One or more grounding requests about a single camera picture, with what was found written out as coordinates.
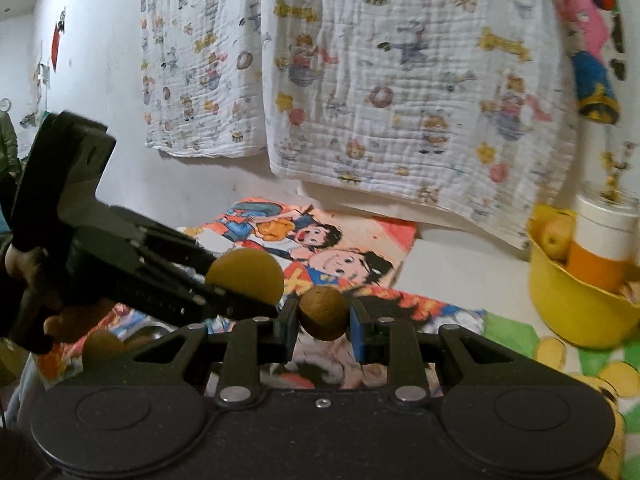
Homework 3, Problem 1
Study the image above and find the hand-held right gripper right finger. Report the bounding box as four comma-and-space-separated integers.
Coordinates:
349, 299, 526, 407

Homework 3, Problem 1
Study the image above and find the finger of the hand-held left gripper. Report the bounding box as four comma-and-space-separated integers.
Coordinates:
109, 205, 222, 282
124, 271, 280, 322

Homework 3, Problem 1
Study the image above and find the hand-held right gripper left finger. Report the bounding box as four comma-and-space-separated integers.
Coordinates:
125, 299, 300, 409

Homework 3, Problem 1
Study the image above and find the brown kiwi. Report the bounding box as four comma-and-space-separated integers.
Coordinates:
298, 285, 349, 342
82, 329, 127, 377

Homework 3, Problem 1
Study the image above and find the yellow-brown pear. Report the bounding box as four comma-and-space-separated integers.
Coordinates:
205, 248, 286, 309

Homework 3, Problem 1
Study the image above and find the person's left hand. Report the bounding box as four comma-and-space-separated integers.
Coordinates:
4, 247, 117, 342

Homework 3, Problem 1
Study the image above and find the metal bowl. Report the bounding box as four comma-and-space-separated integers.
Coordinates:
124, 321, 175, 350

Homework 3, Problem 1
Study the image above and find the green jacket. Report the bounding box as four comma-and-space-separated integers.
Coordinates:
0, 111, 22, 177

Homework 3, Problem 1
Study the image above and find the cartoon children poster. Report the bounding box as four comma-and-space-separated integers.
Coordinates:
180, 199, 419, 293

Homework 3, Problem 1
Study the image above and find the colourful printed mat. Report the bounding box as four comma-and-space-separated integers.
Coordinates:
30, 285, 640, 480

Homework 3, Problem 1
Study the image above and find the white cartoon printed blanket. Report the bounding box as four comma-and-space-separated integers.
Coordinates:
260, 0, 585, 255
140, 0, 272, 161

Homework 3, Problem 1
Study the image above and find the yellow plastic basin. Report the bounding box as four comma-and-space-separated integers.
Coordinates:
526, 204, 640, 352

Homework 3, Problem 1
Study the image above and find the yellow apple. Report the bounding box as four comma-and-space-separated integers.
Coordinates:
536, 214, 577, 262

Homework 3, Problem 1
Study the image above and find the white and orange cylinder container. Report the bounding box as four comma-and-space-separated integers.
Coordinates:
566, 191, 637, 295

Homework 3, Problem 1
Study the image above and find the pink and blue hanging toy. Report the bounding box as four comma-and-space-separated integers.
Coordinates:
552, 0, 630, 126

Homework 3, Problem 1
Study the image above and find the red wall decoration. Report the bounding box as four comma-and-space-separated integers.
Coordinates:
51, 6, 69, 73

